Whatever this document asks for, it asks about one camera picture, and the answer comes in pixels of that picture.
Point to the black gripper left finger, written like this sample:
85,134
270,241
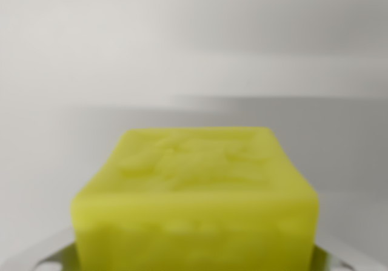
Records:
65,259

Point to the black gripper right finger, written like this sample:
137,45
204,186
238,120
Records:
325,262

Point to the yellow cube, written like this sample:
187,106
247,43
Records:
194,207

